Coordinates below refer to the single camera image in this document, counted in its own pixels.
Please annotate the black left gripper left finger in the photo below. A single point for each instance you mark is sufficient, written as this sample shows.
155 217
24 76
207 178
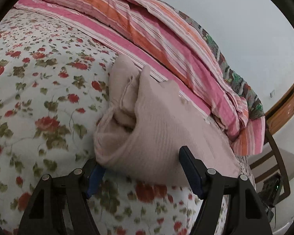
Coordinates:
44 211

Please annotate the pale pink knit sweater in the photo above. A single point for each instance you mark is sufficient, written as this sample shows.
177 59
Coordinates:
148 122

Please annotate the brown wooden footboard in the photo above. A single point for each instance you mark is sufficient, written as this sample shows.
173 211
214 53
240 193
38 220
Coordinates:
276 118

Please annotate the white red floral bedsheet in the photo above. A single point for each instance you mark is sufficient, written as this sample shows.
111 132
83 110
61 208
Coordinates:
53 92

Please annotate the pink orange striped quilt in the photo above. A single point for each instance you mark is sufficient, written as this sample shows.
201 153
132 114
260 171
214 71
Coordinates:
150 32

